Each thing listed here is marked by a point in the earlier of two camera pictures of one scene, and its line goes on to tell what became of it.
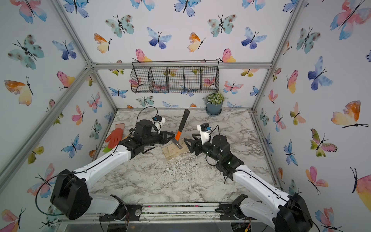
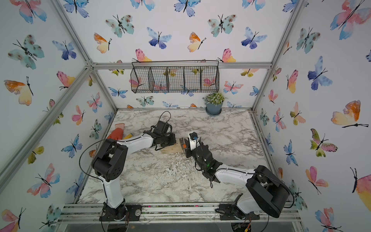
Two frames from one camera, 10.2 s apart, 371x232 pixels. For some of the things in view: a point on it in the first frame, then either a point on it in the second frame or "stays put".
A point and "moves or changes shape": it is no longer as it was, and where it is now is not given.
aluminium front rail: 167,214 stays put
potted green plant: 214,101 stays put
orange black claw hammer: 176,140 moves or changes shape
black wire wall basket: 176,76 stays put
